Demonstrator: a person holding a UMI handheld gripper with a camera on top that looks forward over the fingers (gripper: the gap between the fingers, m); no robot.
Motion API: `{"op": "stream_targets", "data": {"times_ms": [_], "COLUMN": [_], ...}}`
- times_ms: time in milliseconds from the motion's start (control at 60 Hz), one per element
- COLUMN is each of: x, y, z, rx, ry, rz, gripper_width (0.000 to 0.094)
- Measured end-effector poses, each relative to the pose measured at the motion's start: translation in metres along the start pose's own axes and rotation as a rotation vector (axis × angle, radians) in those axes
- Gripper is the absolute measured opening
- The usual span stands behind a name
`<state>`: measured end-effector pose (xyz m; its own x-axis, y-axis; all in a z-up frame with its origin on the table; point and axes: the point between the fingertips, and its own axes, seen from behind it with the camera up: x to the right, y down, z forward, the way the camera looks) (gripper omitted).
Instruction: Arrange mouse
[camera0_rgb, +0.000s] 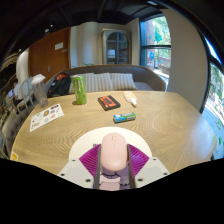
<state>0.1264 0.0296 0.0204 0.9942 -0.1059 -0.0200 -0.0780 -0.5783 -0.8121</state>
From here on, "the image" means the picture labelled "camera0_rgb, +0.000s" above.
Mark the arched glass door cabinet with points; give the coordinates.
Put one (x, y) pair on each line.
(116, 46)

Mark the white dining chair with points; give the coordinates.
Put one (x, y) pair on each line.
(26, 91)

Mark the dark framed window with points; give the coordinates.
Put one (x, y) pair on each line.
(156, 46)

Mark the brown wooden door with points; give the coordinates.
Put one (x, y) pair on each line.
(50, 56)

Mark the pink computer mouse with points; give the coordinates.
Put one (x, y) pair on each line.
(114, 151)

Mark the striped cushion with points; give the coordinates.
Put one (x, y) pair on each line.
(100, 82)
(124, 81)

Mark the green drink can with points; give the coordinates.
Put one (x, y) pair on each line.
(80, 90)

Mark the clear shaker bottle white lid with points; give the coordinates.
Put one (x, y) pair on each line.
(40, 93)

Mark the large side window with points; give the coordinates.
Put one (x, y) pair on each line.
(215, 100)

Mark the white sticker sheet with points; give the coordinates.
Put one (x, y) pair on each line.
(46, 116)

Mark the black backpack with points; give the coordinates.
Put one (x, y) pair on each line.
(60, 86)

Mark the grey tufted sofa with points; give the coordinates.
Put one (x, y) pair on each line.
(11, 130)

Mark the small green blue packet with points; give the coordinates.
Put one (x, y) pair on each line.
(124, 117)

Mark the grey curved bench sofa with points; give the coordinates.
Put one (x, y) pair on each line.
(146, 78)

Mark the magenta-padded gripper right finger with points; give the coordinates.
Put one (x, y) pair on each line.
(151, 170)

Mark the black and orange flat box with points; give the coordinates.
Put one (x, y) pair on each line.
(109, 102)

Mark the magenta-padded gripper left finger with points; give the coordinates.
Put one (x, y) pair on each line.
(74, 171)

